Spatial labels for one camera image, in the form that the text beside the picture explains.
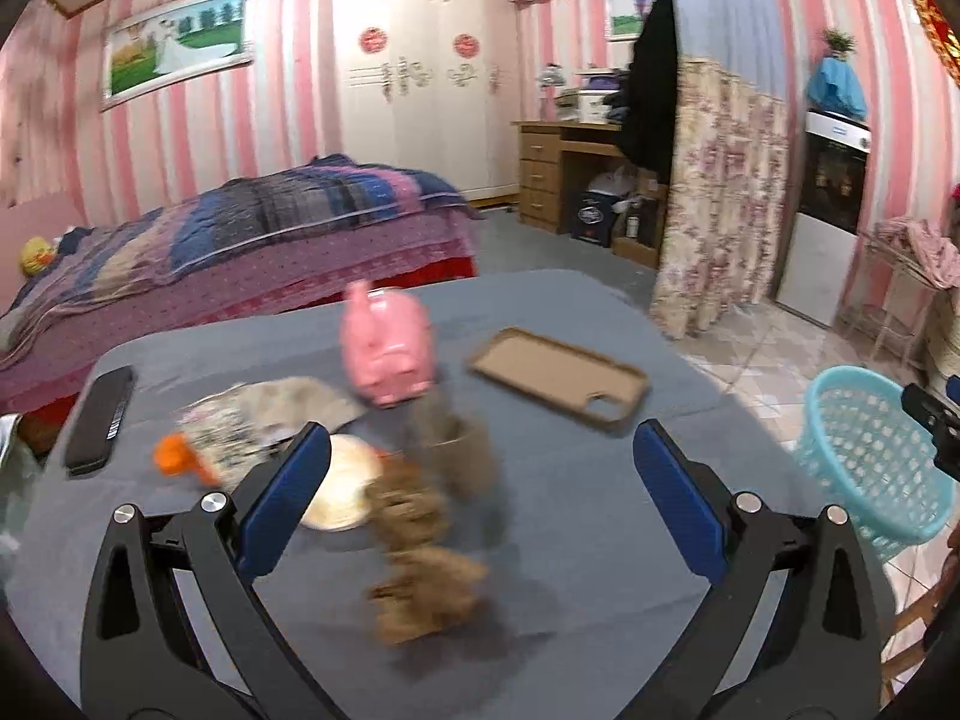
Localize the white plastic bag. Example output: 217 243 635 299
589 165 638 203

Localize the white printer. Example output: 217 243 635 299
559 86 623 125

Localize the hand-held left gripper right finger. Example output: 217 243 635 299
632 418 882 720

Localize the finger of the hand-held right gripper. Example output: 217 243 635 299
902 382 960 479

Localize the red gold wall ornament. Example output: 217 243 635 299
911 0 960 83

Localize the clear plastic bag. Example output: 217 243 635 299
0 412 46 563

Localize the pink headboard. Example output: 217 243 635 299
0 191 95 316

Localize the pink piggy bank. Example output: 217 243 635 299
339 280 437 410

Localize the large framed wedding picture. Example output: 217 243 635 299
101 0 256 112

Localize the pink cloth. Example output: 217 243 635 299
877 216 960 290

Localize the black coat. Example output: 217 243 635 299
619 0 680 185

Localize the brown paper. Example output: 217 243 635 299
366 457 452 550

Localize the printed paper snack wrapper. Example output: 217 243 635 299
176 377 368 485

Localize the floral curtain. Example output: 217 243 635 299
649 56 792 338

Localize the blue cloth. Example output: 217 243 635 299
806 56 869 121

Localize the dark blue box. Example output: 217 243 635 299
571 187 623 245

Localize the yellow plush toy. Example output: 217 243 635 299
19 236 57 276

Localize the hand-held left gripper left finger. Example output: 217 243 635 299
79 422 335 720

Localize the bed with purple sheet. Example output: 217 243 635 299
0 202 485 413

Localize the black and white cabinet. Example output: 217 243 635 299
772 109 872 327

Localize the woven straw basket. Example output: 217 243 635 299
922 285 960 383

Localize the teal plastic basket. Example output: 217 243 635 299
795 365 957 563

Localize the small orange peel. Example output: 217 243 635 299
154 433 200 477

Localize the black phone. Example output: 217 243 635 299
64 365 137 476

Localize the metal rack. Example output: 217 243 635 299
840 229 946 368

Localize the brown plush toy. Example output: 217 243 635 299
366 546 492 646

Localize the small framed picture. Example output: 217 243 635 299
604 0 668 42

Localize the white wardrobe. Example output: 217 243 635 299
330 0 526 203

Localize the brown phone case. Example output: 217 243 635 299
465 326 652 436

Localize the wooden stool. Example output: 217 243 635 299
881 577 946 691

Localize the striped patchwork blanket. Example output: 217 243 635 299
0 154 485 346

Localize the cream round plastic lid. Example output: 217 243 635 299
300 433 383 533

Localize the wooden desk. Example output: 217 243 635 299
512 118 668 267

